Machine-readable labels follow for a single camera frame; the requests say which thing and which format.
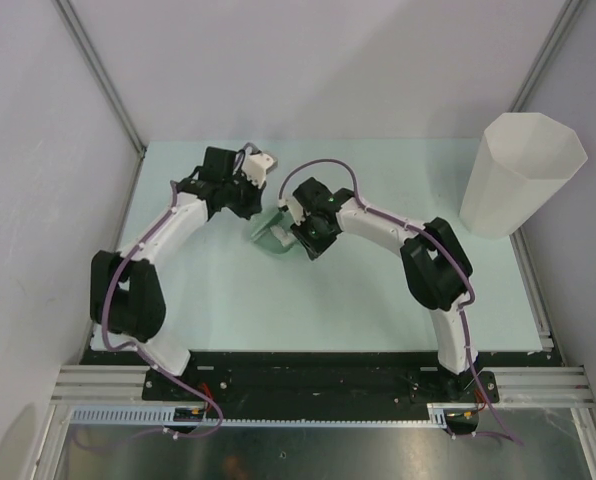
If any green plastic dustpan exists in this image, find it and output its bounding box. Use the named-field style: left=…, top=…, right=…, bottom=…
left=252, top=208, right=298, bottom=255

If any green hand brush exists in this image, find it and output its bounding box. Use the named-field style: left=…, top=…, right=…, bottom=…
left=249, top=209, right=283, bottom=242

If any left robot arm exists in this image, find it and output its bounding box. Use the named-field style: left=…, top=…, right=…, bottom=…
left=90, top=143, right=277, bottom=400

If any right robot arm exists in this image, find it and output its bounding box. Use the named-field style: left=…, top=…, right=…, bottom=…
left=278, top=177, right=477, bottom=401

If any white paper scrap middle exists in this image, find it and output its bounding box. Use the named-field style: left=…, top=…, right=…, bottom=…
left=270, top=225, right=295, bottom=248

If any white octagonal waste bin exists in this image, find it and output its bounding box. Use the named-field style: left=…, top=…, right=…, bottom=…
left=459, top=113, right=588, bottom=239

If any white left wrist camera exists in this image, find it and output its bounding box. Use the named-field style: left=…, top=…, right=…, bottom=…
left=241, top=152, right=278, bottom=190

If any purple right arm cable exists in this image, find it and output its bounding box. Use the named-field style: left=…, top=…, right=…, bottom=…
left=277, top=158, right=527, bottom=446

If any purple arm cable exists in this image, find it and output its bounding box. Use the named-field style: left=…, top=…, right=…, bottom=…
left=277, top=158, right=527, bottom=446
left=72, top=142, right=259, bottom=444

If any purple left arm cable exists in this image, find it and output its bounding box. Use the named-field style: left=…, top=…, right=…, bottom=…
left=72, top=142, right=259, bottom=444

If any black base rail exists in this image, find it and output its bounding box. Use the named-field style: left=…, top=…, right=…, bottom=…
left=80, top=349, right=562, bottom=404

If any aluminium frame post left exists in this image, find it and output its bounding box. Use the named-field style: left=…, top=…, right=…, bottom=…
left=52, top=0, right=146, bottom=158

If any aluminium frame post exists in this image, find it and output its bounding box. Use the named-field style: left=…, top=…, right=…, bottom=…
left=52, top=0, right=146, bottom=158
left=507, top=0, right=590, bottom=113

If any aluminium extrusion rail left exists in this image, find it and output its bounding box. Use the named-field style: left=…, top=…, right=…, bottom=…
left=50, top=365, right=148, bottom=406

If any aluminium extrusion rail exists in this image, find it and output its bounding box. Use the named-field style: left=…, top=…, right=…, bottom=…
left=50, top=365, right=148, bottom=406
left=491, top=367, right=595, bottom=408

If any aluminium frame post right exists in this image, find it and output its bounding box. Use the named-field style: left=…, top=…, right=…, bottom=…
left=507, top=0, right=590, bottom=113

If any grey slotted cable duct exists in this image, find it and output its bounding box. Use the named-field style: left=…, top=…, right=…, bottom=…
left=70, top=402, right=452, bottom=429

